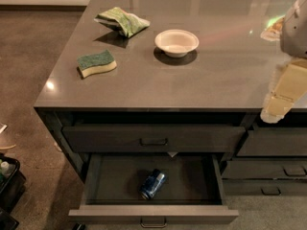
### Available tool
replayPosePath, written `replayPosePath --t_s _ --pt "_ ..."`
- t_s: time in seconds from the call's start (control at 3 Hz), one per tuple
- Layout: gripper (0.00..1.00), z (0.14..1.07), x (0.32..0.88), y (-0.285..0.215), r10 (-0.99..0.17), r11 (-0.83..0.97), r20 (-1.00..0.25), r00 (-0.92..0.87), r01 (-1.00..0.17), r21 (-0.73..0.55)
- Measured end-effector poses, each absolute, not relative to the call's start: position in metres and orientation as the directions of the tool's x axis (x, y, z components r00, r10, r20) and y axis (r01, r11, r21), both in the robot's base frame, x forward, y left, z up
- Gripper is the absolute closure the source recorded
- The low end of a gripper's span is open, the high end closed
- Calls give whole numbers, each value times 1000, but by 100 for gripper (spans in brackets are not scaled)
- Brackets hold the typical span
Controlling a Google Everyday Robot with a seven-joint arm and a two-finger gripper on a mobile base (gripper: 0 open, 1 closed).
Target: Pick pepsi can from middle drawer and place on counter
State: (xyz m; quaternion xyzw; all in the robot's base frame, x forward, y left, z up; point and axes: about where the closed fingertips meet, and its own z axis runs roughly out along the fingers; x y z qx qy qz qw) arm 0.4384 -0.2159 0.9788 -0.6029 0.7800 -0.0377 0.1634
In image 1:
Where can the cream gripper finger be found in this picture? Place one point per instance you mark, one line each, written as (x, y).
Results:
(288, 85)

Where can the blue pepsi can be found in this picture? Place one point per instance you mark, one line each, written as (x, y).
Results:
(152, 184)

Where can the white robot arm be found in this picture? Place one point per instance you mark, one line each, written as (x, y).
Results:
(290, 30)

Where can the top right drawer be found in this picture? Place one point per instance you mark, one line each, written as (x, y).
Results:
(275, 141)

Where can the middle right drawer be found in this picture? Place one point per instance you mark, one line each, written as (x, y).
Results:
(261, 169)

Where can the bottom right drawer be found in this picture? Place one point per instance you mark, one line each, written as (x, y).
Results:
(265, 187)

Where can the open middle drawer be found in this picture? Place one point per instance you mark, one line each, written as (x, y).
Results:
(193, 192)

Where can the grey counter cabinet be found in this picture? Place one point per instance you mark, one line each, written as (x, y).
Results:
(222, 83)

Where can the top left drawer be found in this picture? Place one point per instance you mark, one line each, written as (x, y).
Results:
(153, 138)

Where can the white bowl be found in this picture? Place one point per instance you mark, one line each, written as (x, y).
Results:
(176, 43)

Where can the green yellow sponge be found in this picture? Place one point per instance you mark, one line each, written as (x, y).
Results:
(96, 63)

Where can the black bin with bottles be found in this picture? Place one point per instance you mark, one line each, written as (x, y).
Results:
(11, 189)

